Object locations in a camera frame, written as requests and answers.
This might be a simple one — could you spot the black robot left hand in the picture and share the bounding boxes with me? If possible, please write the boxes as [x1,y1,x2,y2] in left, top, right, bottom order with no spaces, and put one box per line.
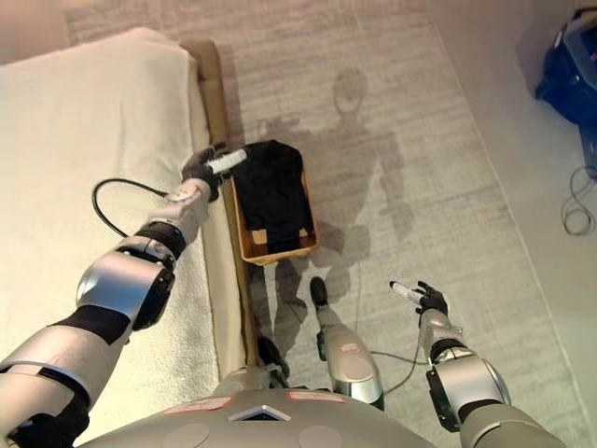
[181,145,248,203]

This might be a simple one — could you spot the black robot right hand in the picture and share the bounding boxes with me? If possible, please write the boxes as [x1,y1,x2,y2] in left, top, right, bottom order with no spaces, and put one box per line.
[389,279,450,318]

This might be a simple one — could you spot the black clothes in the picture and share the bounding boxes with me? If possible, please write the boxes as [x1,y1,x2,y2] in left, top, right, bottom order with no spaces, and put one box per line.
[231,139,314,251]

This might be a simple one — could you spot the tan woven laundry basket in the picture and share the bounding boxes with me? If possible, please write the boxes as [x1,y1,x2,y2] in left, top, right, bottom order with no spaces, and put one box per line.
[222,153,322,266]

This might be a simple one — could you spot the silver robot right leg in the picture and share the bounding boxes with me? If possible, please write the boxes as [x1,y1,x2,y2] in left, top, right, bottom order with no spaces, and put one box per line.
[316,305,386,412]

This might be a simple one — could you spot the black robot right foot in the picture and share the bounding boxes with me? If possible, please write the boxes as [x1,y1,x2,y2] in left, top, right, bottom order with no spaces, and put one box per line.
[310,275,330,309]

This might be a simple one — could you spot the black robot foot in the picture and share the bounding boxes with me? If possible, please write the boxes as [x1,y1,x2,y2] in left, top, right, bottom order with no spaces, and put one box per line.
[256,335,290,377]
[310,275,330,309]

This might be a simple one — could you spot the grey woven area rug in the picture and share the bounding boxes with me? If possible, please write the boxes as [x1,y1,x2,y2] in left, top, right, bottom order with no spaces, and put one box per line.
[62,0,584,448]

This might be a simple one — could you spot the black robot left foot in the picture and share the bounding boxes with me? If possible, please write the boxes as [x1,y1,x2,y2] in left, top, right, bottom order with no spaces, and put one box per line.
[256,335,290,377]

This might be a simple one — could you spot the silver robot torso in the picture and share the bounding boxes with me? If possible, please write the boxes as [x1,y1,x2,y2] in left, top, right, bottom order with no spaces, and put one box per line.
[78,366,439,448]

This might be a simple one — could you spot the thin grey tether cable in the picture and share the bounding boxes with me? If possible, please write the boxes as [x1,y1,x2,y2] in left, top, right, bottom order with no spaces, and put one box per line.
[352,260,433,393]

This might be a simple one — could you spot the brown upholstered bed frame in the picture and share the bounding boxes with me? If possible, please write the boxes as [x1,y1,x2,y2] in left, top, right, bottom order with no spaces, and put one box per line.
[179,39,262,370]

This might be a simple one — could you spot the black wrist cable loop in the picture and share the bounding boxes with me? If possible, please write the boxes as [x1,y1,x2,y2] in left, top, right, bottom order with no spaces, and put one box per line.
[91,179,181,239]

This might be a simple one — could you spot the grey coiled floor cable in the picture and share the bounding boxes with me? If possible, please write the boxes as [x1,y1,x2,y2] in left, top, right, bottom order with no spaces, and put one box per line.
[561,165,597,234]

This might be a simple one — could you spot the blue machine with cables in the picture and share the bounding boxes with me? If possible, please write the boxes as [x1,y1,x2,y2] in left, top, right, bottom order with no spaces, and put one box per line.
[535,7,597,125]

